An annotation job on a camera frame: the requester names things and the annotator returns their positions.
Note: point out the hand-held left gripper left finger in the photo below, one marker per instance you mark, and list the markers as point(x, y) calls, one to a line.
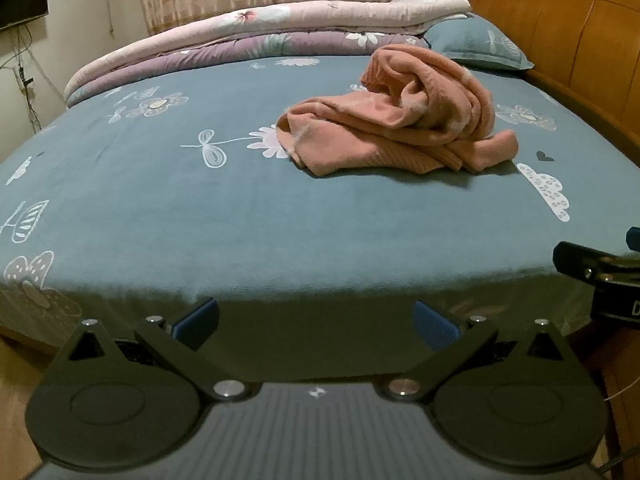
point(197, 322)

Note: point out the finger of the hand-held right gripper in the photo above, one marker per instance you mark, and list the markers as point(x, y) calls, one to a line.
point(634, 239)
point(585, 262)

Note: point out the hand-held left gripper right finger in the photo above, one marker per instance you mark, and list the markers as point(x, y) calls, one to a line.
point(432, 325)

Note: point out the pink striped knit sweater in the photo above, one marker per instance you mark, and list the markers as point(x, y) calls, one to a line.
point(400, 120)

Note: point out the wooden headboard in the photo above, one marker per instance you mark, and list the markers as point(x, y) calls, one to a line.
point(560, 15)

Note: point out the blue floral pillow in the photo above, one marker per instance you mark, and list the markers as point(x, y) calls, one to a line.
point(475, 42)

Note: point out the pink floral quilt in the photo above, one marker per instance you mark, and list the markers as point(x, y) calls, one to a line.
point(280, 20)

